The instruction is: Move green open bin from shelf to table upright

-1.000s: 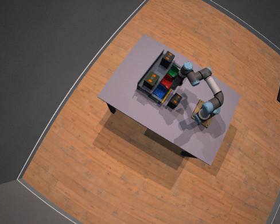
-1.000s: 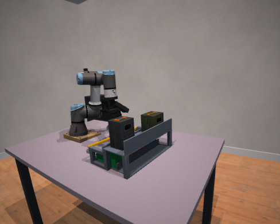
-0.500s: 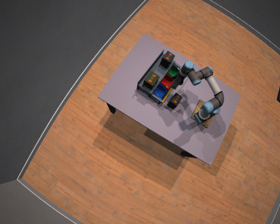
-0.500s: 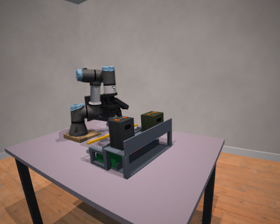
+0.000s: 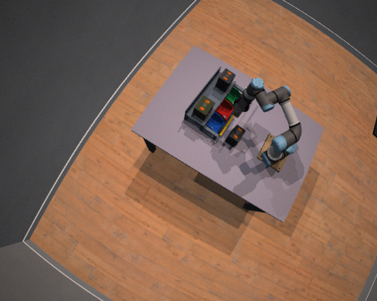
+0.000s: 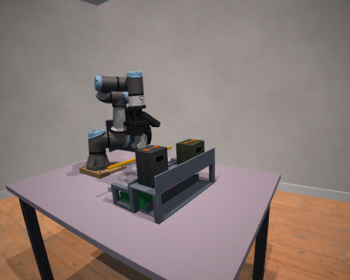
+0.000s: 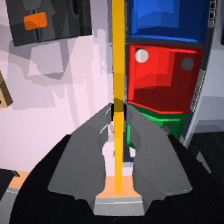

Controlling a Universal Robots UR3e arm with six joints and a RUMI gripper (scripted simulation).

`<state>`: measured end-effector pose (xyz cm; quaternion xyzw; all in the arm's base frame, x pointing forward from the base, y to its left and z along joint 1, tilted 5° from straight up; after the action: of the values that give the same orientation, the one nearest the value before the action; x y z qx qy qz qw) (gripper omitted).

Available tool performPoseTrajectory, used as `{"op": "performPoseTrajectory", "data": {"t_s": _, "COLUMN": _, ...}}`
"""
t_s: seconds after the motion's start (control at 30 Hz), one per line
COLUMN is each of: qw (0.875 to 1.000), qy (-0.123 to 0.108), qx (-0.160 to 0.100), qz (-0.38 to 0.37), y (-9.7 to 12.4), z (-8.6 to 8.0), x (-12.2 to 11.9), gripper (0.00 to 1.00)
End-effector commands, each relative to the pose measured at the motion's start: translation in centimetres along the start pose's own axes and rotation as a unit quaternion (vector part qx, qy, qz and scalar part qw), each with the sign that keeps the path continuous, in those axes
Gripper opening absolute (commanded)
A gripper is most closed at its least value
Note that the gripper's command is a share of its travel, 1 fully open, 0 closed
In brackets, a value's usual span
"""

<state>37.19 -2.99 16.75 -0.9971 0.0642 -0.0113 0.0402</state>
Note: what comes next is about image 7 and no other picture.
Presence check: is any red open bin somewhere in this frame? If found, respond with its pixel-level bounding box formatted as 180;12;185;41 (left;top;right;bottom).
127;43;203;113

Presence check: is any yellow bar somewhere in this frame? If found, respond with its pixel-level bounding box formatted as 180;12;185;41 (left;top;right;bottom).
111;0;124;194

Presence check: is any green bin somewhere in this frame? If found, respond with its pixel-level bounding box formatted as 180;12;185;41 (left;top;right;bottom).
125;100;188;150

